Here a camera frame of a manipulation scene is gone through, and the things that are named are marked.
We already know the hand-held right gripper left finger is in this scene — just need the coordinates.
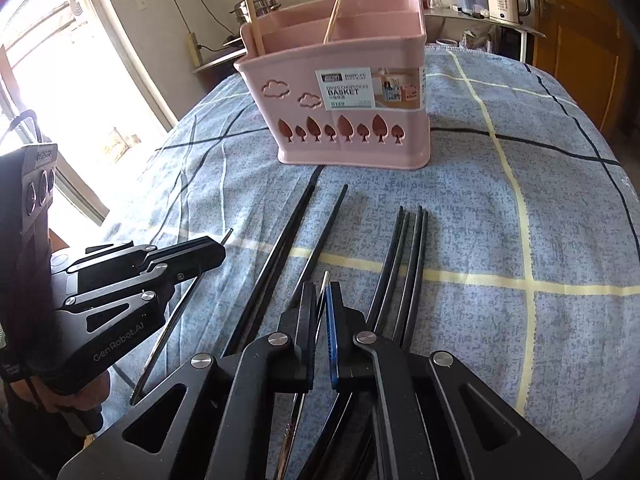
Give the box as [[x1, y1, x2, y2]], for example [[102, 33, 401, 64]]
[[57, 282, 318, 480]]

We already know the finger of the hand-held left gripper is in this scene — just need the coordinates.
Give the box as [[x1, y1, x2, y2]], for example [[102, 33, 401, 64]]
[[62, 247, 227, 333], [67, 235, 227, 276]]

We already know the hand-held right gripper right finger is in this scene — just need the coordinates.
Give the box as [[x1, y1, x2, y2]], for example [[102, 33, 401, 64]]
[[324, 282, 583, 480]]

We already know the bunch of black chopsticks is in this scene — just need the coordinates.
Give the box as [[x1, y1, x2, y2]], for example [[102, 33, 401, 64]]
[[220, 184, 431, 480]]

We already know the pink plastic utensil basket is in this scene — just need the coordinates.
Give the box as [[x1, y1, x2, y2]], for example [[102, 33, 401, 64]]
[[235, 0, 432, 169]]

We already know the person's left forearm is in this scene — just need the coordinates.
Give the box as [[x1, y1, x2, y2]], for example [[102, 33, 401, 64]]
[[0, 390, 83, 468]]

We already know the person's left hand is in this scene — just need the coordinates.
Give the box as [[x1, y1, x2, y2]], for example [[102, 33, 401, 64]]
[[9, 369, 113, 414]]

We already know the low metal side table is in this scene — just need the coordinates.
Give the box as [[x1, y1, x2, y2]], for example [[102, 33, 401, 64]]
[[192, 46, 249, 74]]

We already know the blue checked cloth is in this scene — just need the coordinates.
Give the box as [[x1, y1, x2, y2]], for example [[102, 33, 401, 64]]
[[100, 42, 640, 480]]

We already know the white framed window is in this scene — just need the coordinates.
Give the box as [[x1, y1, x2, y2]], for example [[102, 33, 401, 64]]
[[0, 0, 182, 241]]

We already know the wooden chopstick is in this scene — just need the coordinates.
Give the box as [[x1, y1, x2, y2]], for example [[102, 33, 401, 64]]
[[239, 0, 265, 56], [323, 0, 362, 44]]

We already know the stainless steel steamer pot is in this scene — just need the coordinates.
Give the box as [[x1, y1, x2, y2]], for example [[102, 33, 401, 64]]
[[230, 0, 284, 25]]

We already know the metal kitchen table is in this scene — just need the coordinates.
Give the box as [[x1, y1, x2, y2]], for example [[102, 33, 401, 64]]
[[424, 6, 547, 65]]

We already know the wooden door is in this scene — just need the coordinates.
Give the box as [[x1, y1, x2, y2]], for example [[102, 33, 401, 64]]
[[529, 0, 637, 111]]

